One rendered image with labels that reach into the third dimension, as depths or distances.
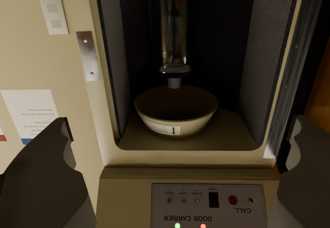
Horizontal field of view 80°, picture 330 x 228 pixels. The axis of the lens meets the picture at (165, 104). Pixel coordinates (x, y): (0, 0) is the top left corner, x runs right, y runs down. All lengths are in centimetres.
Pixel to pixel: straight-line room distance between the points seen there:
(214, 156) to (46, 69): 70
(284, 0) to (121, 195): 39
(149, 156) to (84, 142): 64
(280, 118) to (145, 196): 26
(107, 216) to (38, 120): 70
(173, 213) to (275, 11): 35
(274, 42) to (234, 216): 28
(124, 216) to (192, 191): 12
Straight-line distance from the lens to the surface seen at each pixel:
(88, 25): 30
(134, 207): 39
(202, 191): 38
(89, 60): 31
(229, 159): 39
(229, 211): 39
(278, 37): 33
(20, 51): 92
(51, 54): 85
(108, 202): 40
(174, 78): 39
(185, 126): 36
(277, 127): 38
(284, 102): 36
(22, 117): 105
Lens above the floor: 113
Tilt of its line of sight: 27 degrees up
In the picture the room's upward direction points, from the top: 178 degrees clockwise
